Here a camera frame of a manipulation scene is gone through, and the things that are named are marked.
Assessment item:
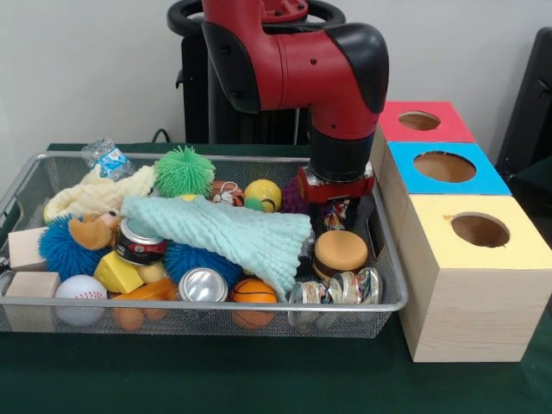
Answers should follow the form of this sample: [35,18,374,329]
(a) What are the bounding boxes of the toy hamburger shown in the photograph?
[313,229,370,280]

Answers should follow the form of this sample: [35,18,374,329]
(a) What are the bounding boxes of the blue koosh ball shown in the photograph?
[37,214,114,282]

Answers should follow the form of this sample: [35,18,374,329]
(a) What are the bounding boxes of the dark green table cloth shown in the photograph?
[0,141,552,414]
[512,166,552,208]

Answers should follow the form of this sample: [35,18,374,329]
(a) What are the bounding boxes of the green koosh ball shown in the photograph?
[154,145,216,202]

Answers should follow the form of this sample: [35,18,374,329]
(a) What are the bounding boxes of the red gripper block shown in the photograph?
[297,166,375,234]

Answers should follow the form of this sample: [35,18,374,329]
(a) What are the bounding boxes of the wooden box three holes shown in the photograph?
[369,100,552,363]

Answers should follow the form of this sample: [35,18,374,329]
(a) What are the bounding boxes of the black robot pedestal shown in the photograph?
[166,0,347,146]

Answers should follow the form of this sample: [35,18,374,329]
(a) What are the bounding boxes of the black upright panel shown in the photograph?
[494,28,552,182]

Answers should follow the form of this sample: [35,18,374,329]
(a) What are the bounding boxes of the yellow smiley ball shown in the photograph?
[243,179,284,216]

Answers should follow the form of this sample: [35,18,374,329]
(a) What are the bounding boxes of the cream knitted cloth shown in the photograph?
[42,165,157,225]

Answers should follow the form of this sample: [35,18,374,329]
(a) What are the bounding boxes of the silver drink can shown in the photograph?
[177,267,229,304]

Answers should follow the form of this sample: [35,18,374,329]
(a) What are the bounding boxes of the small colourful patterned cloth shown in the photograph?
[323,199,351,229]

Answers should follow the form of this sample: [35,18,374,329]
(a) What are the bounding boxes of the shallow silver mesh bin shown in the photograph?
[0,150,409,340]

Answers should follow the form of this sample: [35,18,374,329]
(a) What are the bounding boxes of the purple spiky ball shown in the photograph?
[282,175,311,216]

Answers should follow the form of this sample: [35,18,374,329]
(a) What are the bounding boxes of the crushed plastic water bottle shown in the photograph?
[80,137,135,181]

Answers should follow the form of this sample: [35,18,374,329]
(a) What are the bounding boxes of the mint green waffle cloth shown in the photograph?
[122,196,312,303]

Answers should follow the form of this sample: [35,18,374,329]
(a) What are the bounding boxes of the white baseball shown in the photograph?
[54,274,108,327]

